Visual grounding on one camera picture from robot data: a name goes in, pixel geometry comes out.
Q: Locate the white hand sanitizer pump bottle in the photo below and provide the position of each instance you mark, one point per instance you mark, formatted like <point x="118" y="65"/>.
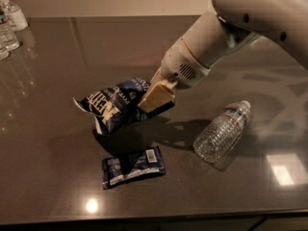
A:
<point x="15" y="15"/>

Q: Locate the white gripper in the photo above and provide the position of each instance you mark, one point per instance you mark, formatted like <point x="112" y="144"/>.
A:
<point x="180" y="65"/>

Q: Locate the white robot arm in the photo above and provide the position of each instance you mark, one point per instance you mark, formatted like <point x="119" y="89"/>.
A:
<point x="230" y="26"/>

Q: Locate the upright clear water bottle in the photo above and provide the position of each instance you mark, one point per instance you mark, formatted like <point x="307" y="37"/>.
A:
<point x="7" y="34"/>

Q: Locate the blue chip bag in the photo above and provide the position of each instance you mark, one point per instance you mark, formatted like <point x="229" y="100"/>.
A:
<point x="117" y="106"/>

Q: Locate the clear plastic water bottle lying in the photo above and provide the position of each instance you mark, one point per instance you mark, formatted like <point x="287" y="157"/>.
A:
<point x="221" y="135"/>

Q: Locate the blue rxbar blueberry wrapper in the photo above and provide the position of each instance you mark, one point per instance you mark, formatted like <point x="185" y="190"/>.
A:
<point x="131" y="167"/>

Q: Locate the clear bottle at left edge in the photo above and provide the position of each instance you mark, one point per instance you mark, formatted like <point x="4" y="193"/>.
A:
<point x="4" y="53"/>

